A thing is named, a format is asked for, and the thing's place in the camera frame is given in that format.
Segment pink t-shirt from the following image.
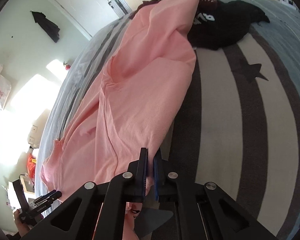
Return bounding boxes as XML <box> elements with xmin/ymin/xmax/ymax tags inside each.
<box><xmin>40</xmin><ymin>0</ymin><xmax>203</xmax><ymax>240</ymax></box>

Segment maroon garment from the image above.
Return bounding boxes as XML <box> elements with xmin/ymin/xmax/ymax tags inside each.
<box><xmin>139</xmin><ymin>0</ymin><xmax>218</xmax><ymax>10</ymax></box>

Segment dark jacket hanging on wall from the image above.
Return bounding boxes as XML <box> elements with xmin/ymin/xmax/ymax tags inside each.
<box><xmin>31</xmin><ymin>11</ymin><xmax>60</xmax><ymax>43</ymax></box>

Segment red plastic bag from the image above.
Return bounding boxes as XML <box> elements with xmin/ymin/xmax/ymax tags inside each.
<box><xmin>27</xmin><ymin>153</ymin><xmax>37</xmax><ymax>183</ymax></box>

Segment wall power sockets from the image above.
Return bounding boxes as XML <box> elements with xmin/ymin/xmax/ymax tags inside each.
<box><xmin>27</xmin><ymin>125</ymin><xmax>38</xmax><ymax>148</ymax></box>

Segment red fire extinguisher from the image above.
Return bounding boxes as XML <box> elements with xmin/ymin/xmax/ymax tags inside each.
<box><xmin>63</xmin><ymin>62</ymin><xmax>71</xmax><ymax>70</ymax></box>

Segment black garment with white print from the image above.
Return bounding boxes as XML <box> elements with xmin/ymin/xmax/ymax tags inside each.
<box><xmin>187</xmin><ymin>0</ymin><xmax>270</xmax><ymax>50</ymax></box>

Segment striped star bed sheet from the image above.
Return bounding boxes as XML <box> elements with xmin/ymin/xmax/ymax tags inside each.
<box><xmin>32</xmin><ymin>0</ymin><xmax>300</xmax><ymax>239</ymax></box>

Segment person's left hand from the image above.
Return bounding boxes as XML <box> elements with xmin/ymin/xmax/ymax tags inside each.
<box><xmin>13</xmin><ymin>209</ymin><xmax>31</xmax><ymax>237</ymax></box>

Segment grey upright suitcase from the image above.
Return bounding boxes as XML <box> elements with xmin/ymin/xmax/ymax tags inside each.
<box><xmin>108</xmin><ymin>0</ymin><xmax>132</xmax><ymax>18</ymax></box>

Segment white room door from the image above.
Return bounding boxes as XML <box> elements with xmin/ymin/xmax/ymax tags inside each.
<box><xmin>50</xmin><ymin>0</ymin><xmax>119</xmax><ymax>40</ymax></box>

